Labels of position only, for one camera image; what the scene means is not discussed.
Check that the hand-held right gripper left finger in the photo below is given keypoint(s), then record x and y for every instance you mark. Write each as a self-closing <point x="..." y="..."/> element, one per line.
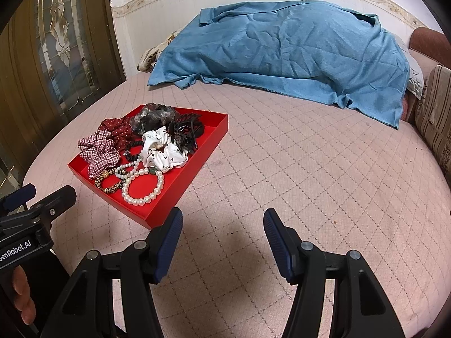
<point x="169" y="246"/>

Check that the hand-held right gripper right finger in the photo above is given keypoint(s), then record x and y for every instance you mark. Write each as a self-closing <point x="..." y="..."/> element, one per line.
<point x="280" y="246"/>

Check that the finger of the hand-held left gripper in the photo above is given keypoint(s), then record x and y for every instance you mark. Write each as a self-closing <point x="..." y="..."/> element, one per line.
<point x="19" y="197"/>
<point x="56" y="202"/>

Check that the red tray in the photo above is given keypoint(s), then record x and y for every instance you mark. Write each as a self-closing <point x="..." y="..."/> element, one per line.
<point x="169" y="192"/>

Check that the red plaid scrunchie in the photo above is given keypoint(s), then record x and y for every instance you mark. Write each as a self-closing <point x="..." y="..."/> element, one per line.
<point x="98" y="151"/>

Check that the person's left hand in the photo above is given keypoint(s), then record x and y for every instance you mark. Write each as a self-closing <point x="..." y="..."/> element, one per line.
<point x="23" y="295"/>

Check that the pink quilted mattress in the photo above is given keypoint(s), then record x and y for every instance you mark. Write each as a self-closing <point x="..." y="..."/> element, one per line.
<point x="282" y="169"/>

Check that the white printed scrunchie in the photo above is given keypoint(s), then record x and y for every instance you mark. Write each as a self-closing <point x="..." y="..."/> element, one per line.
<point x="169" y="155"/>

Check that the red polka dot scrunchie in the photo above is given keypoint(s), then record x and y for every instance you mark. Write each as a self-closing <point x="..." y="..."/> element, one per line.
<point x="119" y="128"/>

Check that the black hair claw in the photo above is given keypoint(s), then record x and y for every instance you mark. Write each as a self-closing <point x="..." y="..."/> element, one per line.
<point x="186" y="130"/>

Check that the grey fluffy scrunchie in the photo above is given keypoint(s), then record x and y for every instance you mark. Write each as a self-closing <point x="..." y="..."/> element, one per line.
<point x="155" y="112"/>

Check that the stained glass wooden door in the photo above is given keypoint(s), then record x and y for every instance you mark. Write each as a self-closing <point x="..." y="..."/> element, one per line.
<point x="53" y="60"/>

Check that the floral pillow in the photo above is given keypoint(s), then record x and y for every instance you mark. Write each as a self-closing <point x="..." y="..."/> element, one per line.
<point x="148" y="60"/>

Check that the blue blanket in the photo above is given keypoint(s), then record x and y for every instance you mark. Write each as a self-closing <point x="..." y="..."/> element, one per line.
<point x="282" y="49"/>

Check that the striped brown cushion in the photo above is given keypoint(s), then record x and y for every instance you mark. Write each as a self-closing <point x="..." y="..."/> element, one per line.
<point x="435" y="112"/>

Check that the white quilted pillow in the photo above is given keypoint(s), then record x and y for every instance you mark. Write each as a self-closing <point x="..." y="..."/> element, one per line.
<point x="415" y="77"/>

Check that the brown padded headboard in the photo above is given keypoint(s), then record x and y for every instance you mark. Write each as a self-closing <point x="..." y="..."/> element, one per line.
<point x="430" y="38"/>

